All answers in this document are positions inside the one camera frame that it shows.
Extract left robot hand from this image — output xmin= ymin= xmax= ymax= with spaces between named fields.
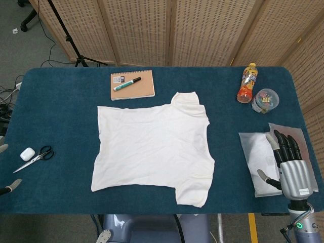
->
xmin=0 ymin=143 xmax=23 ymax=196

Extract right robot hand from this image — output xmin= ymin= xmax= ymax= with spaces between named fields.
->
xmin=257 ymin=130 xmax=314 ymax=202

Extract white t-shirt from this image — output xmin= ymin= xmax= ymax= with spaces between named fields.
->
xmin=91 ymin=92 xmax=216 ymax=208

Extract green white marker pen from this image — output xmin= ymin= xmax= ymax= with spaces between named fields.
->
xmin=113 ymin=76 xmax=142 ymax=92

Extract frosted plastic bag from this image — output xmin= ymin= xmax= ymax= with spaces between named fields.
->
xmin=268 ymin=123 xmax=319 ymax=193

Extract white earbuds case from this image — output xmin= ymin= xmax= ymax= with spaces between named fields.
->
xmin=20 ymin=147 xmax=35 ymax=161

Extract white garment in clear bag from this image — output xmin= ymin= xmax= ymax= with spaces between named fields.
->
xmin=238 ymin=130 xmax=284 ymax=198

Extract yellow floor tape strip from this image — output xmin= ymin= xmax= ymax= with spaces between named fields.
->
xmin=248 ymin=213 xmax=259 ymax=243

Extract clear jar of coloured clips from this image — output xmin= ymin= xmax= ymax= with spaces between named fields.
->
xmin=251 ymin=88 xmax=280 ymax=114

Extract blue carpet table cover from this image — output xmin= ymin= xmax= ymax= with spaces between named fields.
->
xmin=0 ymin=66 xmax=324 ymax=215

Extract white pole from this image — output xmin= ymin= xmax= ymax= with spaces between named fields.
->
xmin=217 ymin=214 xmax=225 ymax=243

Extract orange drink bottle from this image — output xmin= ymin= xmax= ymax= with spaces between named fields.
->
xmin=236 ymin=63 xmax=259 ymax=104

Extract blue-grey robot torso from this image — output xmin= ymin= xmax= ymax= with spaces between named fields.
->
xmin=97 ymin=214 xmax=211 ymax=243

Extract black tripod stand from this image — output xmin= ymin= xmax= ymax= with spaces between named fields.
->
xmin=47 ymin=0 xmax=108 ymax=68

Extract black office chair base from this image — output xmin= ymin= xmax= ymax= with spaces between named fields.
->
xmin=17 ymin=0 xmax=38 ymax=32

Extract brown spiral notebook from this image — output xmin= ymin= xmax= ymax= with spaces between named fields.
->
xmin=110 ymin=69 xmax=155 ymax=101

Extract wicker folding screen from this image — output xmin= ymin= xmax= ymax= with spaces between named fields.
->
xmin=29 ymin=0 xmax=324 ymax=243

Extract black-handled scissors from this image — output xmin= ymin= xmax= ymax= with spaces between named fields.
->
xmin=13 ymin=145 xmax=54 ymax=174

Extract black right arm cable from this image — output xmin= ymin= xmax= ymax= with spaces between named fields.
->
xmin=279 ymin=224 xmax=298 ymax=243

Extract black floor cable bundle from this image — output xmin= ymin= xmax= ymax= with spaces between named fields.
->
xmin=0 ymin=74 xmax=23 ymax=122

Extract silver metal bracket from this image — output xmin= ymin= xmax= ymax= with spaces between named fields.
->
xmin=97 ymin=229 xmax=112 ymax=243

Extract black torso cable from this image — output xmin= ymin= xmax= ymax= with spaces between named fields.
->
xmin=173 ymin=214 xmax=186 ymax=243

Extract thin black floor cable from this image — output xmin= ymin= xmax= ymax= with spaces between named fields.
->
xmin=37 ymin=0 xmax=108 ymax=67

